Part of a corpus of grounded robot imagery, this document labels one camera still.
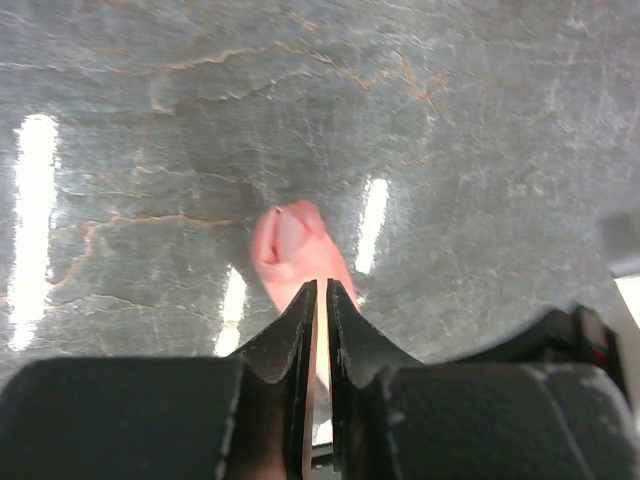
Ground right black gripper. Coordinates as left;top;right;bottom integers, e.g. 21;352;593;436
456;304;628;394

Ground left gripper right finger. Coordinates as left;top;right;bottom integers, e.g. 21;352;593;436
326;279;422;479

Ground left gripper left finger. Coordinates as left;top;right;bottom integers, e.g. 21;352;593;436
224;280;318;479

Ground light pink satin napkin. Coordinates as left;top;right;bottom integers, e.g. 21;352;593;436
251;200;359;388

